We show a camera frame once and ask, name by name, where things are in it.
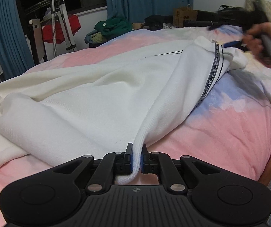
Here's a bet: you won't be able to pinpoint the black upright frame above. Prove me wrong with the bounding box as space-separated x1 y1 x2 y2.
29 19 48 64

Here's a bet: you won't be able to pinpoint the black sofa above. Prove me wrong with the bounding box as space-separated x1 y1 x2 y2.
183 7 247 27

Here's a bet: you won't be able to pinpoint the metal railing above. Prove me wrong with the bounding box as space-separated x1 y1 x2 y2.
24 0 79 13

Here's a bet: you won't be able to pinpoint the garment steamer stand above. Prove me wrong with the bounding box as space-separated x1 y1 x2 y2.
44 0 78 52

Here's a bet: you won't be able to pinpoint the brown paper bag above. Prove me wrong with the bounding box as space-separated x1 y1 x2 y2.
173 5 199 27

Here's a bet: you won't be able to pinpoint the green clothes pile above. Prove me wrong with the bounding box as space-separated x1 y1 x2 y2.
95 16 133 37

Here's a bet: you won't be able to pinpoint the black clothes pile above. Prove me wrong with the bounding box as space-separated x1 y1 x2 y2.
144 14 174 32

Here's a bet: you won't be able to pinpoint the red cloth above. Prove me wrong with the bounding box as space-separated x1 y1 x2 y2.
43 14 81 44

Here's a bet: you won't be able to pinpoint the pastel tie-dye bedspread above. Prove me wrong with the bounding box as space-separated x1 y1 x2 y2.
0 25 271 227

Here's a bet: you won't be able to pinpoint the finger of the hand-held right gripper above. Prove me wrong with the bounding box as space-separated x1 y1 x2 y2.
224 41 245 50
207 20 245 32

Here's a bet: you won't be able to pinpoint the white pants with striped trim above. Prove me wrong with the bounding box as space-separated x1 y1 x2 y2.
0 37 248 185

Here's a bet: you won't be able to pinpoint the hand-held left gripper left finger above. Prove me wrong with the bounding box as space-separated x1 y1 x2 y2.
51 143 134 193

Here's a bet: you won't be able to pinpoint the mixed clothes pile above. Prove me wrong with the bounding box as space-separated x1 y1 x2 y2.
85 30 108 48

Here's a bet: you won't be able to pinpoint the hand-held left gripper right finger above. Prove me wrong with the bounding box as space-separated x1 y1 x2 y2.
140 144 222 193

